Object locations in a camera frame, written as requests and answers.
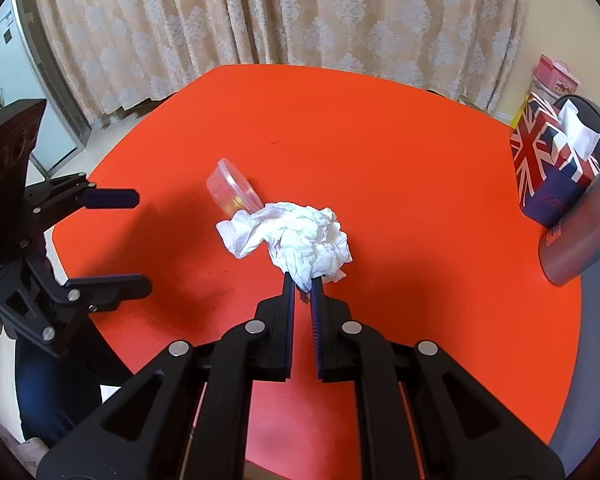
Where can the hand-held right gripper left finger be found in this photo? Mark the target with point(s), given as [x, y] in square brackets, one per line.
[290, 320]

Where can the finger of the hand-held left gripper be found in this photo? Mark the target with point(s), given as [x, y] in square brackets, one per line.
[112, 199]
[130, 287]

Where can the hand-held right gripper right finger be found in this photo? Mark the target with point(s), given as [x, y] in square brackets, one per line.
[316, 320]

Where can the large white tissue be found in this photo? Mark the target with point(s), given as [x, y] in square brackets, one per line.
[305, 245]

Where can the white standing air conditioner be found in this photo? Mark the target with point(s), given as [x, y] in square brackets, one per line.
[10, 70]

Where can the clear plastic container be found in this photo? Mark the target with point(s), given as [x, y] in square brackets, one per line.
[230, 185]

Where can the person's leg in dark jeans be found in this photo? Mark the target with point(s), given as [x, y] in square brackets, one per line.
[55, 390]

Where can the patterned light cloth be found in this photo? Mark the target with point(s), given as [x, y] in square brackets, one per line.
[27, 455]

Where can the beige patterned curtain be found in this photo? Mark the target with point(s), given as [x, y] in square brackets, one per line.
[280, 10]

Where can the flag print tissue box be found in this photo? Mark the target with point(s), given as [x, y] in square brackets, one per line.
[535, 160]

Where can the pink box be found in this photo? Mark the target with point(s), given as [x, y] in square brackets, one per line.
[555, 75]

